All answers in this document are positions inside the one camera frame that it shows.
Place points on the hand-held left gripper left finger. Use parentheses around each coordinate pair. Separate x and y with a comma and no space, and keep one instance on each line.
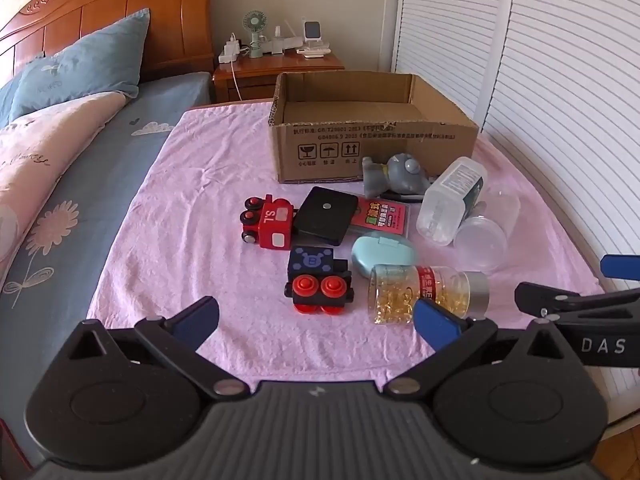
(195,317)

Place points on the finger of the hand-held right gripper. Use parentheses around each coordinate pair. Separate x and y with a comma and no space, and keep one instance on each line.
(550,299)
(622,266)

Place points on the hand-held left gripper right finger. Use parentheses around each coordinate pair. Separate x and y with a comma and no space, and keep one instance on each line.
(435,322)

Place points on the clear bottle of golden capsules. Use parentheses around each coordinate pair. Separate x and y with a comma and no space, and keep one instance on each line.
(400,295)

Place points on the teal oval case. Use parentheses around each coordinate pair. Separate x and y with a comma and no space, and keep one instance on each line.
(380,255)

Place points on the clear plastic jar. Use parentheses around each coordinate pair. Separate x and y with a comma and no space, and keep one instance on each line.
(480,245)

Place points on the red card pack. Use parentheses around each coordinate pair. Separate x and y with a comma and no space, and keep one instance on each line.
(385,217)

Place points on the red toy train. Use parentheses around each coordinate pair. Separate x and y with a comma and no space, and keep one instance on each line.
(272,225)

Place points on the white plastic bottle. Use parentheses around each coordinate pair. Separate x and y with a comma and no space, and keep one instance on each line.
(445,200)

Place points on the black toy train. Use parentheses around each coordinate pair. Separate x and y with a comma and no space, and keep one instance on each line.
(312,265)

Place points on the black power bank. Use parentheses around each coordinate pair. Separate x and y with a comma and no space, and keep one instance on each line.
(325,220)

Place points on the grey elephant toy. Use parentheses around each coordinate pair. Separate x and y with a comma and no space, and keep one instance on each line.
(400,175)

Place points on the brown cardboard box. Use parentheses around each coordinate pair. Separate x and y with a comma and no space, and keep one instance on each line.
(320,145)

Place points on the pink cloth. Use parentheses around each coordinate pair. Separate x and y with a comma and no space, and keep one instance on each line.
(200,240)

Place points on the white louvered closet door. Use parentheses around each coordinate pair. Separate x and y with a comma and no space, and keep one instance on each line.
(575,110)
(440,20)

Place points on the pink quilt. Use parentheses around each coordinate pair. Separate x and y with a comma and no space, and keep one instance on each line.
(40,150)

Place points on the wooden nightstand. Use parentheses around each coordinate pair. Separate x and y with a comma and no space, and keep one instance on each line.
(280,67)

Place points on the white power strip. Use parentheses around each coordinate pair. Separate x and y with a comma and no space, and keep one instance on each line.
(230,52)

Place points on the blue pillow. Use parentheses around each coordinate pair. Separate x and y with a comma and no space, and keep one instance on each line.
(12,90)
(90,65)

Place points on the white router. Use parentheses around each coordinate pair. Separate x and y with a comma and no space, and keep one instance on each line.
(280,46)

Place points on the green desk fan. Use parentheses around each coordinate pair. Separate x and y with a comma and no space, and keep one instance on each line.
(255,25)

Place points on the phone on white stand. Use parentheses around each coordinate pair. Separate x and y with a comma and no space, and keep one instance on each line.
(312,35)

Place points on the wooden headboard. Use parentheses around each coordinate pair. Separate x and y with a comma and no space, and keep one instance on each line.
(150,0)

